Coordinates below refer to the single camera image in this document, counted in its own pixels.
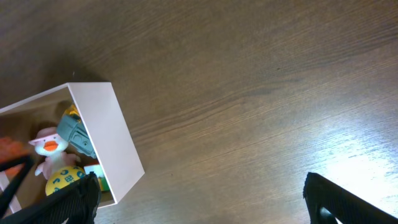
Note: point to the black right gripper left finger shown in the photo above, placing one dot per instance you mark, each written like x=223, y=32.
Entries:
x=76, y=203

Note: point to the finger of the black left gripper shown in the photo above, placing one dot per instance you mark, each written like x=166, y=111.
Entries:
x=9, y=201

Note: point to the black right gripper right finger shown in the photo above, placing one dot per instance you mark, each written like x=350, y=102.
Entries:
x=329, y=203

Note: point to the orange round lattice toy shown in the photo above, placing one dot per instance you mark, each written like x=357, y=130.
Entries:
x=12, y=149

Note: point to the white duck toy pink hat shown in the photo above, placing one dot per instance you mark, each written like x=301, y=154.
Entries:
x=52, y=146

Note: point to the yellow ball with blue letters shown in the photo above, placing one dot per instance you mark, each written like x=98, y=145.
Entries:
x=62, y=178

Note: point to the colourful puzzle cube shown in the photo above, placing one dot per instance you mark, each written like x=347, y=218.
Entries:
x=97, y=170

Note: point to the yellow and grey toy truck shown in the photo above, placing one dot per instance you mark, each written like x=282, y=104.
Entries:
x=72, y=129

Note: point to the white open cardboard box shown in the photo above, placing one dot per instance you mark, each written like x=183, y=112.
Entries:
x=106, y=127

